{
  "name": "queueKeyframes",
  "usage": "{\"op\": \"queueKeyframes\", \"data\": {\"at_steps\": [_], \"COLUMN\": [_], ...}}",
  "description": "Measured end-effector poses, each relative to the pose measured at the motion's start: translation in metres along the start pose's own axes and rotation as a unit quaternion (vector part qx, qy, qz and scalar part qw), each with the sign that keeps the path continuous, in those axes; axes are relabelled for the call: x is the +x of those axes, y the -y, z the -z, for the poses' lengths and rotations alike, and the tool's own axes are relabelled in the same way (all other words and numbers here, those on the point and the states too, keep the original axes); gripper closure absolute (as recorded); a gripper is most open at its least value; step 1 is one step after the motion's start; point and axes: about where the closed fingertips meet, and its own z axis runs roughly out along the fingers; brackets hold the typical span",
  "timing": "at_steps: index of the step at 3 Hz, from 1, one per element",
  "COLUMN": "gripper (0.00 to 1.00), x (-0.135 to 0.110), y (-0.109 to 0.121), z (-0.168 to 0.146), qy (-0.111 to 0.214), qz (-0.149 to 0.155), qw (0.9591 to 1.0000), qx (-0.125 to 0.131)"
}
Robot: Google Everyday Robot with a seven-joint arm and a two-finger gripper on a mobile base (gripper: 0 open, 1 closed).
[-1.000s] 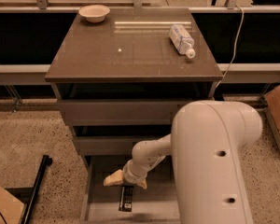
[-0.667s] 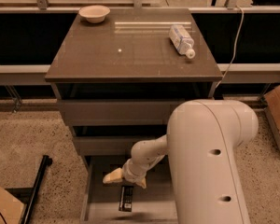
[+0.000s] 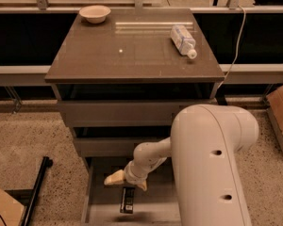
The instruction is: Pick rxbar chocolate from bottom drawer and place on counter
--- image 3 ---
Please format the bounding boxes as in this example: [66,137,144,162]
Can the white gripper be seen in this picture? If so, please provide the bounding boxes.
[104,162,149,191]

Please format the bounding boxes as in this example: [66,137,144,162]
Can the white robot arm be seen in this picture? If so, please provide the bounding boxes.
[104,105,259,226]

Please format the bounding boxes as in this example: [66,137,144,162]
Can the grey bottom drawer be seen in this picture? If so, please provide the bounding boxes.
[80,155,206,226]

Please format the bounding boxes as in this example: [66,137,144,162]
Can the grey drawer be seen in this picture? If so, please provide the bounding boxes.
[58,99,217,127]
[80,155,206,226]
[74,137,169,157]

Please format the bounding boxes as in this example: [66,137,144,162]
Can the grey middle drawer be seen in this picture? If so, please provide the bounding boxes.
[74,137,169,157]

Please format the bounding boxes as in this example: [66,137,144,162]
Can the grey top drawer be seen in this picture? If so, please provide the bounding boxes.
[58,99,217,127]

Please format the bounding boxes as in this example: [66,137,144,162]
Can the grey drawer cabinet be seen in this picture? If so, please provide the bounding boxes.
[44,8,225,174]

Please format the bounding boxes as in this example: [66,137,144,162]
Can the cardboard box bottom left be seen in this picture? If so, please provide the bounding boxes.
[0,188,25,226]

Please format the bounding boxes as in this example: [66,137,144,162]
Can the clear plastic water bottle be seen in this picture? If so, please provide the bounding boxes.
[170,24,197,59]

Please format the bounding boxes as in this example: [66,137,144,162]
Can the beige paper bowl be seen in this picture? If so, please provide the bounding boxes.
[79,5,111,24]

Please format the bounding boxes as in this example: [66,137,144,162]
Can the black metal frame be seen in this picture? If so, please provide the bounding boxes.
[7,156,53,226]

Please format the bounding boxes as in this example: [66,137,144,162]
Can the grey metal rail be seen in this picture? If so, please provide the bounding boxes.
[0,64,283,87]

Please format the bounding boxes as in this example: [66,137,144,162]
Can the white cable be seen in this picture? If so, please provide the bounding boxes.
[216,6,247,90]

